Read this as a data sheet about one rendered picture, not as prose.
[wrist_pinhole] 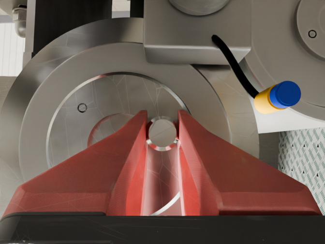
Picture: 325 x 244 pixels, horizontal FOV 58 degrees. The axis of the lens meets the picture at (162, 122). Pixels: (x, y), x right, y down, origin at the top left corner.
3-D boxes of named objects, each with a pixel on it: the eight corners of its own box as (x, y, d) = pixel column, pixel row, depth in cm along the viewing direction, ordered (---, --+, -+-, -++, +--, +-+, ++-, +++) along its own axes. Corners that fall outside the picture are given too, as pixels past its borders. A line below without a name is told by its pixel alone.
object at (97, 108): (28, 93, 14) (174, 53, 15) (44, 99, 16) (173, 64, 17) (65, 243, 14) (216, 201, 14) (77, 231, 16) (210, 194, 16)
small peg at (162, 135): (166, 108, 12) (187, 137, 11) (166, 115, 14) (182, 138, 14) (137, 129, 12) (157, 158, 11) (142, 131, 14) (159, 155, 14)
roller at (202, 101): (247, 59, 16) (214, 275, 15) (196, 111, 42) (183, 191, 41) (40, 25, 16) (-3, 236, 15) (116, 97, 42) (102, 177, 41)
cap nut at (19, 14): (30, 7, 48) (28, 34, 48) (39, 17, 52) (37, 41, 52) (7, 7, 49) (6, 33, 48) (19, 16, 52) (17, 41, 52)
